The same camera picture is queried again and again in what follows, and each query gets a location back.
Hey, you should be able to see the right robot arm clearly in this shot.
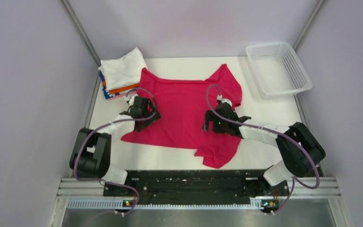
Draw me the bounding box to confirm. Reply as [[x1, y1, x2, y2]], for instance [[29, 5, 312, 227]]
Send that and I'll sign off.
[[203, 99, 326, 195]]

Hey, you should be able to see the red t shirt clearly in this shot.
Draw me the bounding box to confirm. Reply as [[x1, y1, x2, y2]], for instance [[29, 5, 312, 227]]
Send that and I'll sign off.
[[121, 64, 242, 168]]

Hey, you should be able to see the right aluminium frame post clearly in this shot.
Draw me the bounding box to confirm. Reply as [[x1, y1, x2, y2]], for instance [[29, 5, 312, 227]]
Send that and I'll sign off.
[[293, 0, 328, 52]]

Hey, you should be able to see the aluminium frame post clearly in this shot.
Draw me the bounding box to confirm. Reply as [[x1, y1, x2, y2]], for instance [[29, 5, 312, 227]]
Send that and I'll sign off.
[[60, 0, 101, 66], [293, 0, 328, 52]]

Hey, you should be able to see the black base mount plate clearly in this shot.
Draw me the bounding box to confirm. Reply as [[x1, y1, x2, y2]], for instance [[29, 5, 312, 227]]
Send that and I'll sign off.
[[103, 170, 289, 205]]

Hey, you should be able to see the white slotted cable duct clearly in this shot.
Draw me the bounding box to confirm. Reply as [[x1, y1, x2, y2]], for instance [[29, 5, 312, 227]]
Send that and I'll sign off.
[[67, 199, 264, 210]]

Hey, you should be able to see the white plastic basket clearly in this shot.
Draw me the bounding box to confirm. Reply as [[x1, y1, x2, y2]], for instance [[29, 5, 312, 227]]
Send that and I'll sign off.
[[245, 42, 313, 99]]

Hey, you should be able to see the pink folded t shirt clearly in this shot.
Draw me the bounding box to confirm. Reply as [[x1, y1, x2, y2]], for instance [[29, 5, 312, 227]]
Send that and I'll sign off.
[[108, 91, 129, 100]]

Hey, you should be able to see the white folded t shirt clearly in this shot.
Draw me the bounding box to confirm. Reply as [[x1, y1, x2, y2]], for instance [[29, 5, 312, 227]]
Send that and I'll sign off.
[[98, 47, 147, 91]]

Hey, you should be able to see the orange folded t shirt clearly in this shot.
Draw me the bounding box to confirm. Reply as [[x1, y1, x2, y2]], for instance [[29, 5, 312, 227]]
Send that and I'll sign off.
[[102, 81, 139, 95]]

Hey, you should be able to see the blue floral folded t shirt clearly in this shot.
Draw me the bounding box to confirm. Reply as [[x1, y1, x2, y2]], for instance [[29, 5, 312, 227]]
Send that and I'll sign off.
[[99, 71, 109, 100]]

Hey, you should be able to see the left aluminium frame post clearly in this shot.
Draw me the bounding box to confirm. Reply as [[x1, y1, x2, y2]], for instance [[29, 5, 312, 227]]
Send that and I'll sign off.
[[60, 0, 101, 66]]

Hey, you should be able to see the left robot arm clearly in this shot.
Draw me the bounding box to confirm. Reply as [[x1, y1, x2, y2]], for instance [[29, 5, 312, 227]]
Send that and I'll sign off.
[[69, 95, 161, 195]]

